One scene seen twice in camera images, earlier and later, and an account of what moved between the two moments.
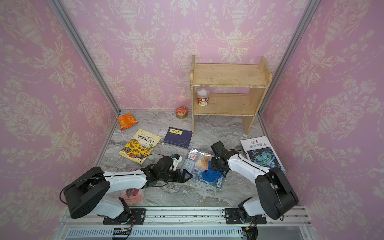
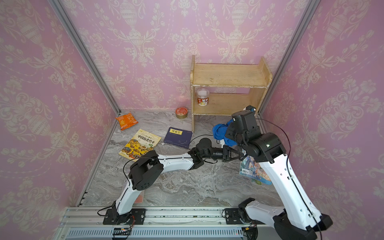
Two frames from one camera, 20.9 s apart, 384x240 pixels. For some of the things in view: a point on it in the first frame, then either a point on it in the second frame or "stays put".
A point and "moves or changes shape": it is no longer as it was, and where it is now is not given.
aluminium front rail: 85,223 stays put
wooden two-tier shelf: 228,90 stays put
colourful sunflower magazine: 197,162 moves or changes shape
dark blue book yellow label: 178,137 stays put
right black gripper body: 215,164 -> 233,134
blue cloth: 211,175 -> 219,131
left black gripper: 183,176 -> 227,158
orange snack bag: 126,121 stays put
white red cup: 202,95 stays put
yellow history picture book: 139,147 stays put
